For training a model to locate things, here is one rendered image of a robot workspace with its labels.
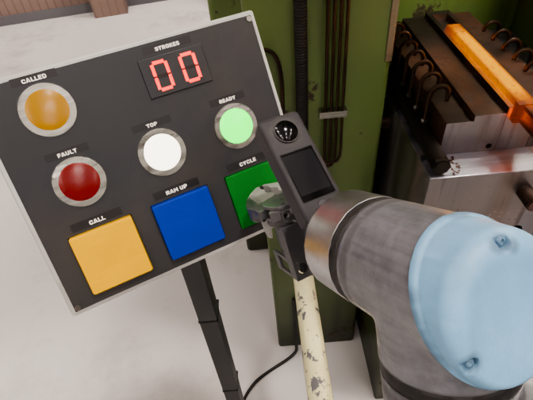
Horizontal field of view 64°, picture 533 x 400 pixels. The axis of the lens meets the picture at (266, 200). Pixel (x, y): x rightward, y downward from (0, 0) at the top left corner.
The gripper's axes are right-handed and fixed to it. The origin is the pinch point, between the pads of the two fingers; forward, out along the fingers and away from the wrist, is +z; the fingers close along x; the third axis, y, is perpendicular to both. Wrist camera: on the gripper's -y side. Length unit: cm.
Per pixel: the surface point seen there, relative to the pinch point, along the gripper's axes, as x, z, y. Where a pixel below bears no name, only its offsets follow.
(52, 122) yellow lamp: -20.0, 1.3, -15.7
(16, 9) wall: -38, 420, -137
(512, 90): 47.7, 1.0, 1.1
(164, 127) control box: -8.6, 1.6, -11.3
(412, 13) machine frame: 64, 38, -17
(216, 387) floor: -12, 74, 76
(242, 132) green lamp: 0.5, 1.3, -7.5
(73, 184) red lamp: -20.7, 1.2, -8.6
